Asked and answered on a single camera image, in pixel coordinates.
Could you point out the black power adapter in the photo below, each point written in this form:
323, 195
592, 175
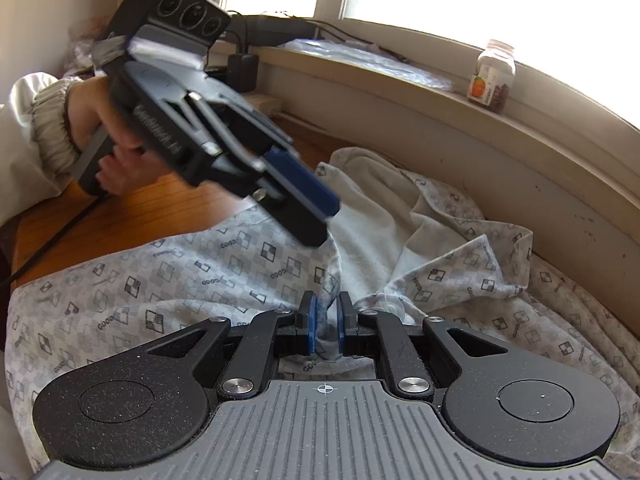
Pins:
243, 72

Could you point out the person's left hand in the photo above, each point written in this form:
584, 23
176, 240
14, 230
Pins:
120, 170

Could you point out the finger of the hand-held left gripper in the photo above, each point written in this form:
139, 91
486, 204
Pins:
305, 182
300, 225

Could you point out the clear jar with orange label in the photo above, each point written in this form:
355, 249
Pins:
490, 77

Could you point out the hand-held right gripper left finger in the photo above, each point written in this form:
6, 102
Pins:
311, 325

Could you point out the black device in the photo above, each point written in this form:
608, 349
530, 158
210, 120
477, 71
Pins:
280, 30

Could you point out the beige power strip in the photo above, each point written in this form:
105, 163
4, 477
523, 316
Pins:
262, 103

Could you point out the clear plastic bag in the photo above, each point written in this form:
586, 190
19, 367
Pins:
365, 60

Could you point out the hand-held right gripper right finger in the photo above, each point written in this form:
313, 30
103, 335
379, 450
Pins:
344, 322

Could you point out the white patterned pajama shirt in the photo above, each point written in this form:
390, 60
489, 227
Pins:
175, 280

